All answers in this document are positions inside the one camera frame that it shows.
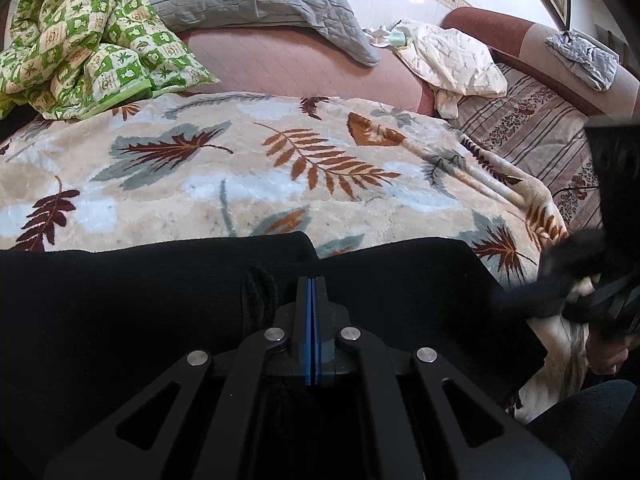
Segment person's dark clothed leg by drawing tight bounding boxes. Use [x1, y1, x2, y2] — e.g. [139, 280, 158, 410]
[525, 379, 640, 480]

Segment person's right hand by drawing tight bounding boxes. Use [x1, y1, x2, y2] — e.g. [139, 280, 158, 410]
[588, 332, 634, 376]

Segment black pants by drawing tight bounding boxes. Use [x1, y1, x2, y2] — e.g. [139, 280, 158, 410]
[0, 230, 608, 480]

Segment brown padded headboard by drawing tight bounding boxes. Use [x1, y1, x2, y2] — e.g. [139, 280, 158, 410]
[440, 6, 640, 121]

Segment leaf print fleece blanket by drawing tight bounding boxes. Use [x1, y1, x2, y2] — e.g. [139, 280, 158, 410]
[0, 91, 601, 426]

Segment pink bed sheet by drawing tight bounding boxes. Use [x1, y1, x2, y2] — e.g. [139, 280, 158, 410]
[177, 27, 436, 116]

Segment green checked quilt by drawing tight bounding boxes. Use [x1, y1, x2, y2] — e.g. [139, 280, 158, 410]
[0, 0, 221, 121]

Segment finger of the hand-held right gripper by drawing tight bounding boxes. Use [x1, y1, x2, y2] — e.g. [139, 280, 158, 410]
[562, 275, 640, 339]

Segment white patterned cloth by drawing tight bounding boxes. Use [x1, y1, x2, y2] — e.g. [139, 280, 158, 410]
[362, 19, 508, 120]

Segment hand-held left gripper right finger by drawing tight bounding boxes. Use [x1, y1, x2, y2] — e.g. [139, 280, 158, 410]
[310, 276, 571, 480]

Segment crumpled grey cloth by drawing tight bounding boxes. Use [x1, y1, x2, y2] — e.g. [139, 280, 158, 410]
[545, 30, 620, 92]

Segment striped floral bed sheet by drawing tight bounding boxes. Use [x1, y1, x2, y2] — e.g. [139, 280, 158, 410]
[452, 62, 606, 233]

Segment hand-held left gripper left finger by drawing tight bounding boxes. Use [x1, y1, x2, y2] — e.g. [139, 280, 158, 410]
[42, 276, 311, 480]

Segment grey quilted pillow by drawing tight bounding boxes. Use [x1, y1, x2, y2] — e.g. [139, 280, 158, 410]
[145, 0, 381, 67]

